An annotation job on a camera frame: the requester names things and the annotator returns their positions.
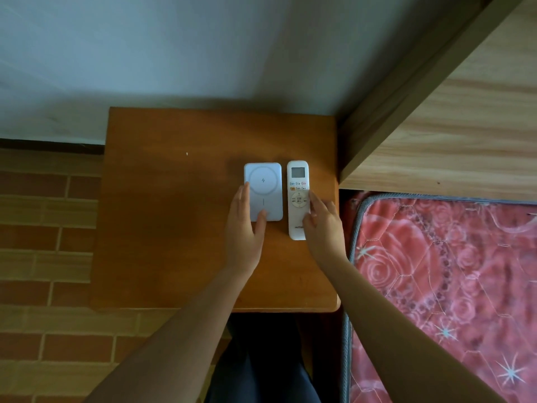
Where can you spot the person's left hand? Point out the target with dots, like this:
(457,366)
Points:
(241,243)

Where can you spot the person's right hand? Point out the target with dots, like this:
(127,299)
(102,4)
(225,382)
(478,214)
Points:
(326,237)

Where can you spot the person's left thumb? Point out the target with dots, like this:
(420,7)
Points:
(260,224)

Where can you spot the person's right thumb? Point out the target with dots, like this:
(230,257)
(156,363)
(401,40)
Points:
(309,228)

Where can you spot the white remote control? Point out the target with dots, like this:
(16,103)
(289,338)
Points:
(297,193)

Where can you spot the person's left forearm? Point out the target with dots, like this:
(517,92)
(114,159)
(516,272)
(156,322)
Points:
(176,344)

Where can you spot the person's right forearm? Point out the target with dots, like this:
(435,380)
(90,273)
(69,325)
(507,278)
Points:
(394,331)

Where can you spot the brown wooden side table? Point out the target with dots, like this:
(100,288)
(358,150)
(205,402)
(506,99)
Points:
(168,214)

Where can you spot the person's dark trousers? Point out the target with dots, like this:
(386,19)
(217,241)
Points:
(262,365)

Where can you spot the pink floral mattress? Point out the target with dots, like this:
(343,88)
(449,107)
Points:
(453,268)

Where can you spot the light wooden bed headboard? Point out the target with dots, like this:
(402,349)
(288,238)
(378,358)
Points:
(461,130)

